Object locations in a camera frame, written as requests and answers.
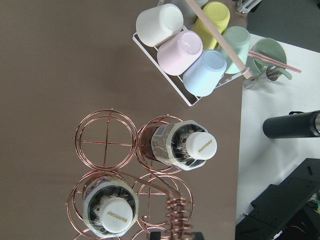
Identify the light blue plastic cup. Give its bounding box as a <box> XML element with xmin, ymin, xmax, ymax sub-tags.
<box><xmin>182</xmin><ymin>49</ymin><xmax>227</xmax><ymax>97</ymax></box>

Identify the wooden rack handle rod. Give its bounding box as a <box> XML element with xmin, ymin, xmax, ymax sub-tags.
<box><xmin>185</xmin><ymin>0</ymin><xmax>252</xmax><ymax>79</ymax></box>

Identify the white cup rack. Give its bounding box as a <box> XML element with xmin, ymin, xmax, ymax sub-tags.
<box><xmin>132</xmin><ymin>32</ymin><xmax>252</xmax><ymax>107</ymax></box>

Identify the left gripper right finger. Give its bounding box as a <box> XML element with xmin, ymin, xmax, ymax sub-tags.
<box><xmin>191</xmin><ymin>232</ymin><xmax>203</xmax><ymax>240</ymax></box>

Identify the black foam case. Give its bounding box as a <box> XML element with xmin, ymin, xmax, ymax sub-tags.
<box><xmin>235</xmin><ymin>158</ymin><xmax>320</xmax><ymax>240</ymax></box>

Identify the black thermos flask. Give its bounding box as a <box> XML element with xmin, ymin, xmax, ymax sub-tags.
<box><xmin>262</xmin><ymin>110</ymin><xmax>320</xmax><ymax>139</ymax></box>

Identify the white plastic cup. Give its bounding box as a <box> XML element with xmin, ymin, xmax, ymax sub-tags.
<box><xmin>135</xmin><ymin>3</ymin><xmax>184</xmax><ymax>47</ymax></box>

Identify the steel jigger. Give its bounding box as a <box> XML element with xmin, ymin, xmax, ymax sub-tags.
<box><xmin>242</xmin><ymin>66</ymin><xmax>281</xmax><ymax>89</ymax></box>

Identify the pink plastic cup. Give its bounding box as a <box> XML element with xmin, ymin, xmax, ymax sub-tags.
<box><xmin>157</xmin><ymin>30</ymin><xmax>203</xmax><ymax>76</ymax></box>

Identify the tea bottle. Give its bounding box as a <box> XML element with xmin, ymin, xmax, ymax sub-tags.
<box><xmin>82</xmin><ymin>173</ymin><xmax>139</xmax><ymax>239</ymax></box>
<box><xmin>139</xmin><ymin>120</ymin><xmax>218</xmax><ymax>171</ymax></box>

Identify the copper wire bottle basket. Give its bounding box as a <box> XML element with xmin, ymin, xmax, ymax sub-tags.
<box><xmin>66</xmin><ymin>109</ymin><xmax>194</xmax><ymax>240</ymax></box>

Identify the green plastic cup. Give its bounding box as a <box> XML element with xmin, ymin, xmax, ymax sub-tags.
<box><xmin>217</xmin><ymin>26</ymin><xmax>251</xmax><ymax>74</ymax></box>

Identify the yellow plastic cup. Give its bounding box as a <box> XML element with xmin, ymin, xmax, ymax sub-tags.
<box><xmin>191</xmin><ymin>1</ymin><xmax>231</xmax><ymax>50</ymax></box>

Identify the green bowl with chopsticks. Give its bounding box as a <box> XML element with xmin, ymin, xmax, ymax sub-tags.
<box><xmin>246</xmin><ymin>38</ymin><xmax>302</xmax><ymax>80</ymax></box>

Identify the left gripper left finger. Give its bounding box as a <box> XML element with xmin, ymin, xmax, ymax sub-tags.
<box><xmin>149</xmin><ymin>231</ymin><xmax>162</xmax><ymax>240</ymax></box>

